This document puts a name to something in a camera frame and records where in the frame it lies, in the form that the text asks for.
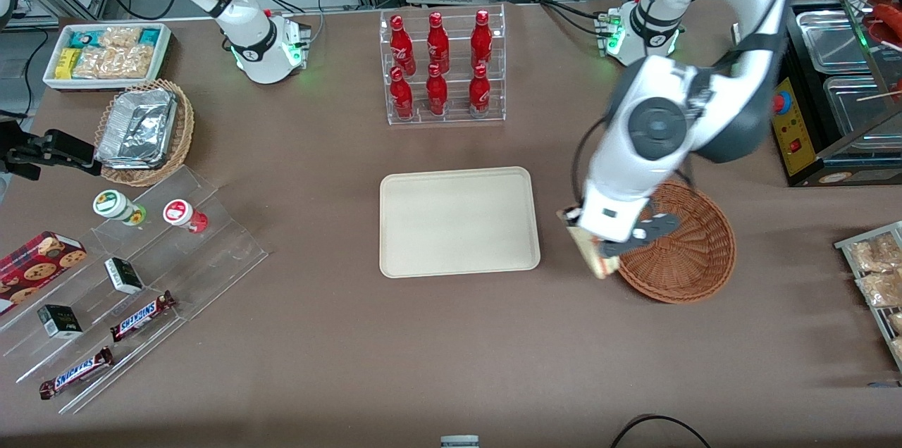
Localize triangle sandwich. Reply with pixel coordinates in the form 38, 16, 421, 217
559, 206, 622, 280

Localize round brown wicker basket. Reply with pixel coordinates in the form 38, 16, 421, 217
615, 179, 737, 304

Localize light wicker basket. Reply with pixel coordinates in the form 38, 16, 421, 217
94, 79, 195, 187

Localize beige plastic tray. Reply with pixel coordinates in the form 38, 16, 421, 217
379, 166, 541, 279

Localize cup with green lid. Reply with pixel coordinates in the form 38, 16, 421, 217
92, 189, 147, 226

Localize stacked foil containers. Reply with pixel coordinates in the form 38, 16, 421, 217
96, 87, 178, 170

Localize white rectangular snack bin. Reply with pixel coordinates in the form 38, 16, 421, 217
42, 23, 173, 92

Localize yellow snack pack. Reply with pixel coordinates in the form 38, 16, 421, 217
55, 48, 82, 80

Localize clear bag of nuts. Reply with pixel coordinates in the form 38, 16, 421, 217
73, 46, 117, 80
100, 27, 143, 49
113, 45, 156, 80

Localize red cookie box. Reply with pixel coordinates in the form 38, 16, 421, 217
0, 231, 88, 316

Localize cup with red lid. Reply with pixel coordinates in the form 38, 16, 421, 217
163, 199, 209, 234

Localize small black box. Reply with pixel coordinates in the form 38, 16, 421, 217
104, 257, 144, 295
37, 304, 84, 340

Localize red cola bottle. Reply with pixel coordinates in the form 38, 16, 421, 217
426, 11, 450, 74
471, 9, 493, 73
426, 63, 449, 117
469, 64, 491, 118
390, 66, 414, 120
390, 14, 416, 77

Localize Snickers chocolate bar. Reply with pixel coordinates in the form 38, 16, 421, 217
109, 290, 177, 343
39, 347, 114, 401

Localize clear acrylic stepped display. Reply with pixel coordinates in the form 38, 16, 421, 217
0, 165, 269, 415

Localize clear acrylic bottle rack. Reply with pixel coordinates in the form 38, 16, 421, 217
379, 4, 507, 126

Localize black food warmer machine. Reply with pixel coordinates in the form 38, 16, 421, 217
770, 0, 902, 187

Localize steel food pan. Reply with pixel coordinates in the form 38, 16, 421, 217
823, 75, 902, 147
796, 9, 878, 75

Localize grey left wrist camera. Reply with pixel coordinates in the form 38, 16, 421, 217
601, 213, 681, 260

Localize black cable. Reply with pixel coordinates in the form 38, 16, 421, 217
610, 415, 712, 448

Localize metal wire rack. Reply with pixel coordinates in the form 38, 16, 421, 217
834, 221, 902, 373

